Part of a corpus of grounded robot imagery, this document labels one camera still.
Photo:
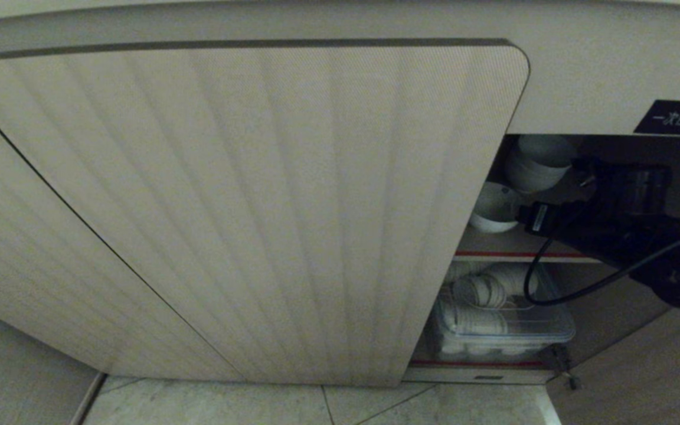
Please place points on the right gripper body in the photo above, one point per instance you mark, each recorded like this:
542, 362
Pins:
543, 219

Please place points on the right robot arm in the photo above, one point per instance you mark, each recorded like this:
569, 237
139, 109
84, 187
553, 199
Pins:
653, 242

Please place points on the cabinet shelf with red strip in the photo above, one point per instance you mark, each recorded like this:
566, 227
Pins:
493, 248

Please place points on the beige cabinet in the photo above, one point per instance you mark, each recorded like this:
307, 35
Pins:
600, 71

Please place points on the cabinet floor with red strip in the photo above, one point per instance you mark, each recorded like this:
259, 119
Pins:
470, 372

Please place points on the plain beige cabinet door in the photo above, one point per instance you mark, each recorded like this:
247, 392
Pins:
641, 372

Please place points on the beige ribbed cabinet door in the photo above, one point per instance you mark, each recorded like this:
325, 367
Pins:
269, 206
33, 265

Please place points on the white ribbed bowl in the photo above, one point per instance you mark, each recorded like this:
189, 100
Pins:
511, 276

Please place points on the stack of white plates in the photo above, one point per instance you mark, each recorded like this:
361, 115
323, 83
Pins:
473, 321

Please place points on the clear plastic storage box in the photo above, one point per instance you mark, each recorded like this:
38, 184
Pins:
493, 339

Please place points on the metal door hinge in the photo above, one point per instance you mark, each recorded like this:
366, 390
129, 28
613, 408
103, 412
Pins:
559, 360

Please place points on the black label sign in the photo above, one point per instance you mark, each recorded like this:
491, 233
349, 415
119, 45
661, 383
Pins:
677, 118

